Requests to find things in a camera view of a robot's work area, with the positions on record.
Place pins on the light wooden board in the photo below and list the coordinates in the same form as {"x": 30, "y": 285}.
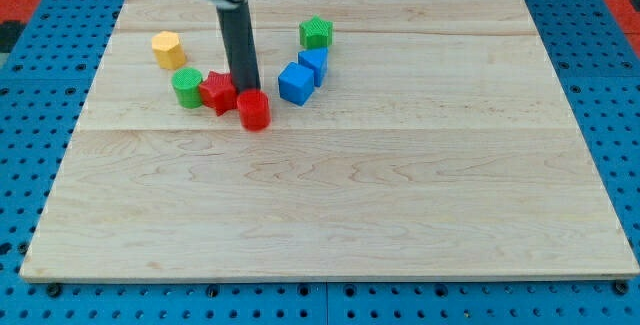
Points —
{"x": 440, "y": 147}

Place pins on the green star block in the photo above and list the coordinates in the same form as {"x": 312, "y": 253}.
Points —
{"x": 316, "y": 33}

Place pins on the blue triangle block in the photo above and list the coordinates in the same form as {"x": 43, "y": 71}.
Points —
{"x": 317, "y": 61}

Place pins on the yellow hexagon block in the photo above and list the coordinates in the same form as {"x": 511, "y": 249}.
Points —
{"x": 168, "y": 51}

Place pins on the blue cube block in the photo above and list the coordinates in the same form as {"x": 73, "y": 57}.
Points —
{"x": 296, "y": 83}

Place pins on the red cylinder block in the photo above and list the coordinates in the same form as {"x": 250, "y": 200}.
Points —
{"x": 254, "y": 110}

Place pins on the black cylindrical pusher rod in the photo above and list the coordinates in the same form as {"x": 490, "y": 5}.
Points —
{"x": 237, "y": 33}

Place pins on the green cylinder block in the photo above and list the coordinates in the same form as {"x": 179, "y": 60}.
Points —
{"x": 185, "y": 83}

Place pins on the red star block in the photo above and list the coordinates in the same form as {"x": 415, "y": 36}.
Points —
{"x": 218, "y": 92}

